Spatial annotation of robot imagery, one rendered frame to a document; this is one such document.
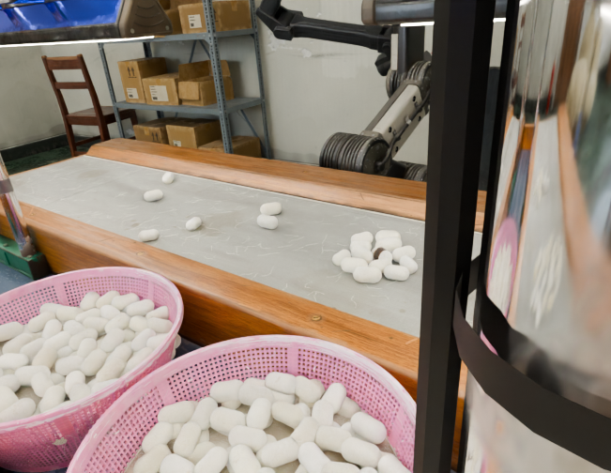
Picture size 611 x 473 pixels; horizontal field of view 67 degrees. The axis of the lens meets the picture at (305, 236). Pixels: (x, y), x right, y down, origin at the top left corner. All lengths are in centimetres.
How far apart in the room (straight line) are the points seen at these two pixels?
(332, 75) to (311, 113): 29
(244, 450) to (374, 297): 25
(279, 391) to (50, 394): 22
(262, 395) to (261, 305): 11
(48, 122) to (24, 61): 58
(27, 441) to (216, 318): 22
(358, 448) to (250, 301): 21
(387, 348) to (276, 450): 14
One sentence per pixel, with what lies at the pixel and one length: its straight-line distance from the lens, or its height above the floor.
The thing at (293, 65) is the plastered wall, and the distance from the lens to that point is 315.
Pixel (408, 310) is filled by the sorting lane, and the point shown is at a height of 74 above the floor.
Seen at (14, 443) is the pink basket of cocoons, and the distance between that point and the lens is 51.
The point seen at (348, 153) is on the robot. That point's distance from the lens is 105.
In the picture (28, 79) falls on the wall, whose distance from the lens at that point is 529.
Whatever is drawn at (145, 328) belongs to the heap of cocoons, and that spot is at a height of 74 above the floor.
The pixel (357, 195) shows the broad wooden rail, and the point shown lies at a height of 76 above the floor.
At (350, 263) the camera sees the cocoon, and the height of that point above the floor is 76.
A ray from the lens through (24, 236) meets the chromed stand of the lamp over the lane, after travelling 90.
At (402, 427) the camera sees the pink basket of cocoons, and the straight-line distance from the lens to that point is 41.
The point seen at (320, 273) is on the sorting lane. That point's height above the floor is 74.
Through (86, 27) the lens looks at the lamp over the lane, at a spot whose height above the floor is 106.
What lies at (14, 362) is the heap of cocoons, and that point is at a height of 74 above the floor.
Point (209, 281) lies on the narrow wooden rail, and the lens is 59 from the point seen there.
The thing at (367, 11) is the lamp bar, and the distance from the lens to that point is 45.
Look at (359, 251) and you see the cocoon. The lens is 63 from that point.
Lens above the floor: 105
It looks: 26 degrees down
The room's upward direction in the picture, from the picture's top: 4 degrees counter-clockwise
